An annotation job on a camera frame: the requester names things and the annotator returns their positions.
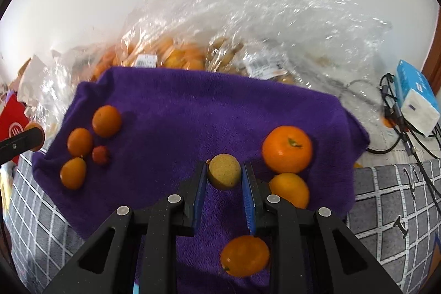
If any large orange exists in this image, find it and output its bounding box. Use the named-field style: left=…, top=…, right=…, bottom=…
left=262, top=126, right=313, bottom=174

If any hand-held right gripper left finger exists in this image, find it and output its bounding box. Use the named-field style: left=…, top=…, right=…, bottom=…
left=43, top=161, right=208, bottom=294

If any purple towel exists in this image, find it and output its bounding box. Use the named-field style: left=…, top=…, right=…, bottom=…
left=33, top=67, right=371, bottom=294

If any grey checkered bedsheet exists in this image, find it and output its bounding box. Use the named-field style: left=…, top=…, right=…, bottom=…
left=2, top=142, right=441, bottom=284

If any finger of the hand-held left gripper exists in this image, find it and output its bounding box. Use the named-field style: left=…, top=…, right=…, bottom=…
left=0, top=127, right=45, bottom=165

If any small red fruit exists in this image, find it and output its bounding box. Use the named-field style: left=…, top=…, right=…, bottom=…
left=92, top=146, right=111, bottom=164

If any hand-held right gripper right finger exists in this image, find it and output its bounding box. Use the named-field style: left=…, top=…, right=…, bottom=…
left=242, top=162, right=403, bottom=294

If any brown door frame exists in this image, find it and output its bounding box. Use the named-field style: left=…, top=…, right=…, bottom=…
left=425, top=36, right=441, bottom=81

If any clear bag of oranges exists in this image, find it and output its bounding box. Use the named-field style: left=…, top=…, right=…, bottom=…
left=117, top=32, right=208, bottom=71

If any yellow longan fruit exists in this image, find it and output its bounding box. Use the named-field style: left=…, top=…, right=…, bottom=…
left=207, top=154, right=242, bottom=190

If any clear plastic bag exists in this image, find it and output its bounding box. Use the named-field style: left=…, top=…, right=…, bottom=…
left=21, top=42, right=121, bottom=129

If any clear bag of longans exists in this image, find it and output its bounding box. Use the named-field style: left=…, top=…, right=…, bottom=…
left=203, top=0, right=393, bottom=98

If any red bag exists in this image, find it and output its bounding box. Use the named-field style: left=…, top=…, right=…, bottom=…
left=0, top=94, right=30, bottom=164

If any blue white tissue pack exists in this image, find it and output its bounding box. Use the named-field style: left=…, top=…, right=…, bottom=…
left=394, top=60, right=441, bottom=138

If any black cable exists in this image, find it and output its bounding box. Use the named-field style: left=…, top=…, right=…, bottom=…
left=367, top=73, right=441, bottom=201

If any medium orange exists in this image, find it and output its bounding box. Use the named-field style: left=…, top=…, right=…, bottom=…
left=220, top=235, right=270, bottom=278
left=269, top=173, right=310, bottom=209

